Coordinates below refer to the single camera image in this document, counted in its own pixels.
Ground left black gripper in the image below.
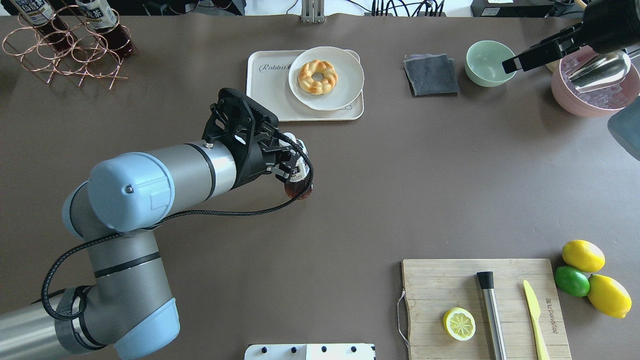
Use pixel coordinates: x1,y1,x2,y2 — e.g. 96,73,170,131
202,88,307,188

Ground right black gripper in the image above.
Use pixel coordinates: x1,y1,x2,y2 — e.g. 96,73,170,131
502,0,640,75

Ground tea bottle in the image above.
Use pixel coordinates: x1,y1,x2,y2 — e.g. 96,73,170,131
10,0,76,53
75,0,134,60
278,132,313,200

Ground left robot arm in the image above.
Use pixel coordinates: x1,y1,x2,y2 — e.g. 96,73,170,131
1,88,314,360

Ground cream serving tray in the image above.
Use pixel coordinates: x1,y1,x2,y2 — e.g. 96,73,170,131
246,46,364,122

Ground metal scoop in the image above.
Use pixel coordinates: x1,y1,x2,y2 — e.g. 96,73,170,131
567,50,632,94

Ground pink bowl with ice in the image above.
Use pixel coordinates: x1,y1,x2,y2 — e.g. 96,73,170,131
551,46,640,117

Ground mint green bowl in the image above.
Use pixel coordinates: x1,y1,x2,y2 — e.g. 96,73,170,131
464,39,515,88

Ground braided donut pastry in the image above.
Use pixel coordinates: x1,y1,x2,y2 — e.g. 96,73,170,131
297,59,339,96

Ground white plate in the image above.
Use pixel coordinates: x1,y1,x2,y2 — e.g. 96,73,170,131
287,47,365,111

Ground wooden cutting board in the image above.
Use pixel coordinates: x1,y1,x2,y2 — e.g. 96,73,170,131
401,258,573,360

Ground yellow lemon near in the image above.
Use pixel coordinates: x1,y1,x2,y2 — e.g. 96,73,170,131
561,239,606,272

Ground yellow lemon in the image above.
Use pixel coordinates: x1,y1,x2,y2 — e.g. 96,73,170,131
561,239,606,272
587,274,633,319

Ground steel muddler black tip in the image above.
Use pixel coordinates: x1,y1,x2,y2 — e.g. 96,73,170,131
476,271,508,360

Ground half lemon slice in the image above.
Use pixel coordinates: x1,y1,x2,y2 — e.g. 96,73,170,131
442,307,476,342

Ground green lime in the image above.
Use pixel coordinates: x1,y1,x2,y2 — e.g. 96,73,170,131
554,265,591,297

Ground yellow lemon far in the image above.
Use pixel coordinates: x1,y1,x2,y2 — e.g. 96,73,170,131
587,274,633,319

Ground yellow plastic knife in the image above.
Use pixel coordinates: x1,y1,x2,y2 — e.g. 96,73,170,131
522,280,551,360

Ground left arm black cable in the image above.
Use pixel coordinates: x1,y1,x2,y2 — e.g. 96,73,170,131
41,131,315,322

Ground copper wire bottle rack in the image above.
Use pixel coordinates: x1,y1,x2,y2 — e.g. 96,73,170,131
1,0,138,91

